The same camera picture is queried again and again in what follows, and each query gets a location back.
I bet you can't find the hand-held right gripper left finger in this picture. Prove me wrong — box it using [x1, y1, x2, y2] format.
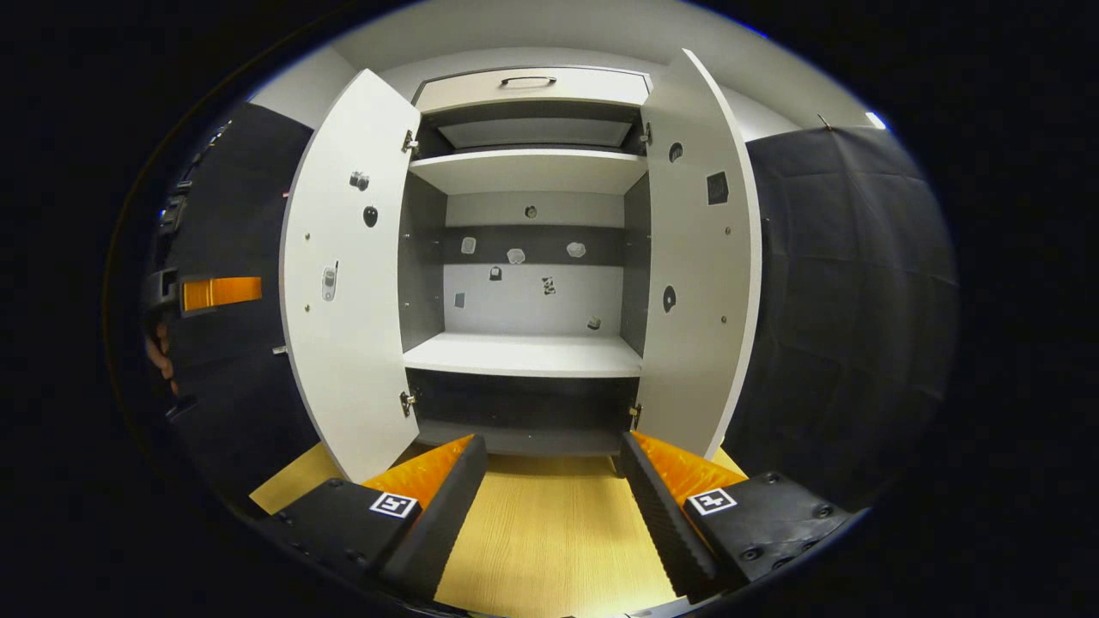
[258, 433, 489, 603]

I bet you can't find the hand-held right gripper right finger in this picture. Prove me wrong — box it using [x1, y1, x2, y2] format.
[618, 430, 853, 603]

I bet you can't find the beige cabinet door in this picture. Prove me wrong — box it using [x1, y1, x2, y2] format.
[281, 69, 422, 483]
[635, 49, 763, 460]

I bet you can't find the grey double-door shoe cabinet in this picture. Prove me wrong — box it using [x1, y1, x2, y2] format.
[399, 67, 653, 457]

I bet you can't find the black backdrop cloth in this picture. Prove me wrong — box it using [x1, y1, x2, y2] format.
[150, 103, 319, 512]
[726, 127, 958, 509]

